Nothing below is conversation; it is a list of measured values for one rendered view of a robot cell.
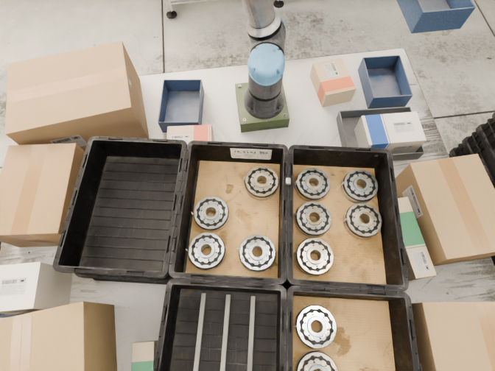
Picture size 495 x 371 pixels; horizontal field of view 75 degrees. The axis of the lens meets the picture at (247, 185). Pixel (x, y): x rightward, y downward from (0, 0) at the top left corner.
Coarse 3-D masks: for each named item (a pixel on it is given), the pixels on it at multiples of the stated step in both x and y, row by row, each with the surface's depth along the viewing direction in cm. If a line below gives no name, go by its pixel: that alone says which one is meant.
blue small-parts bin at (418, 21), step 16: (400, 0) 97; (416, 0) 89; (432, 0) 98; (448, 0) 97; (464, 0) 91; (416, 16) 90; (432, 16) 89; (448, 16) 89; (464, 16) 90; (416, 32) 93
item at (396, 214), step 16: (288, 160) 93; (288, 176) 91; (288, 192) 89; (288, 208) 87; (288, 224) 86; (400, 224) 85; (288, 240) 84; (400, 240) 84; (288, 256) 82; (400, 256) 82; (288, 272) 81; (352, 288) 79; (368, 288) 79; (384, 288) 79; (400, 288) 79
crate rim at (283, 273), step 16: (192, 144) 96; (208, 144) 96; (224, 144) 95; (240, 144) 95; (256, 144) 95; (272, 144) 95; (176, 224) 86; (176, 240) 86; (176, 256) 83; (176, 272) 81
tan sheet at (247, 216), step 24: (216, 168) 104; (240, 168) 103; (216, 192) 100; (240, 192) 100; (192, 216) 97; (240, 216) 97; (264, 216) 97; (240, 240) 94; (192, 264) 92; (240, 264) 92
